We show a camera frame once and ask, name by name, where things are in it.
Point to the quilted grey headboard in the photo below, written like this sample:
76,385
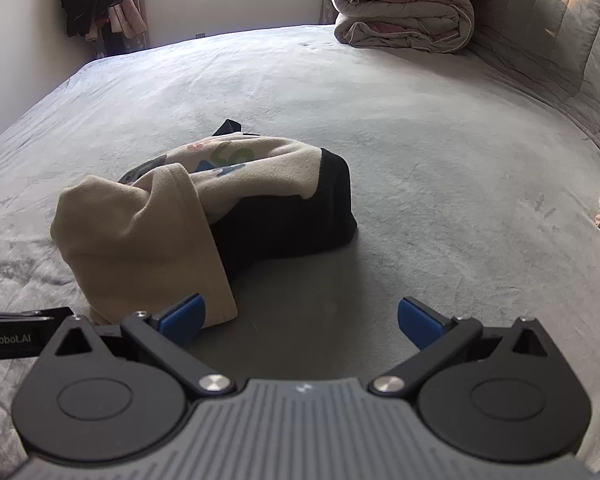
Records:
555,35

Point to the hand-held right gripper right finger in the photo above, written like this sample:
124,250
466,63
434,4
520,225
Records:
419,321

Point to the dark clothes hanging on rack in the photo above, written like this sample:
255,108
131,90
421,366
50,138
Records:
125,20

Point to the folded beige pink quilt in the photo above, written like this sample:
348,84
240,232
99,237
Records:
405,10

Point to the beige and black bear shirt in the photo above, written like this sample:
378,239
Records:
130,240

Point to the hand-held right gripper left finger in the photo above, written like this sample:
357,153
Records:
182,319

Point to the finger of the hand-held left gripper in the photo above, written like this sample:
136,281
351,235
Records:
25,315

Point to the bed with grey sheet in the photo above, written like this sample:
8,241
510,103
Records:
430,160

